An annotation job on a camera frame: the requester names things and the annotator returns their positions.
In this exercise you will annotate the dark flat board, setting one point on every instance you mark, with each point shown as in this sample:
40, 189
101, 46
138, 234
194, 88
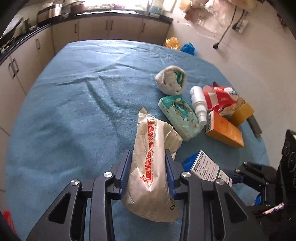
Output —
254, 126

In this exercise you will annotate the crumpled white green bag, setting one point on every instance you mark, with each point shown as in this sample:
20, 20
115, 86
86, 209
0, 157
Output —
172, 80

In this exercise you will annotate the red white torn carton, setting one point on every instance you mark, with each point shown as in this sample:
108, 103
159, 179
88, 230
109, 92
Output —
219, 97

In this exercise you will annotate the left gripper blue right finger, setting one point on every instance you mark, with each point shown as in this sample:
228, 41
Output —
177, 183

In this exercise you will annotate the white blue medicine box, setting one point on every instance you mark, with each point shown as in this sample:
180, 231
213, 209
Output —
205, 168

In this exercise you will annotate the orange cardboard box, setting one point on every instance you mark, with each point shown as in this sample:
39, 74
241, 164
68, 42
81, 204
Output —
223, 131

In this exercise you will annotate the white plastic bottle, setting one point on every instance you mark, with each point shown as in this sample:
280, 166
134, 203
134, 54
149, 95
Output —
199, 104

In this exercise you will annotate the blue plastic bag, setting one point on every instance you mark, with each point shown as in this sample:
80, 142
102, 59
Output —
188, 48

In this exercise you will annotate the green tissue pack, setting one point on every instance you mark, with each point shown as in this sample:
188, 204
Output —
181, 116

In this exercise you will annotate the yellow plastic bag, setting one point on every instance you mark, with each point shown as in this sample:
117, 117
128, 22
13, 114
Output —
173, 43

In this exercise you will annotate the blue table cloth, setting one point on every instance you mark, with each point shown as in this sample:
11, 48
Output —
81, 115

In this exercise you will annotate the white red-printed paper bag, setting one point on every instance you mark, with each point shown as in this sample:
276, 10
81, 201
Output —
147, 193

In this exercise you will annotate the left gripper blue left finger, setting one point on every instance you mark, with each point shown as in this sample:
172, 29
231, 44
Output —
121, 171

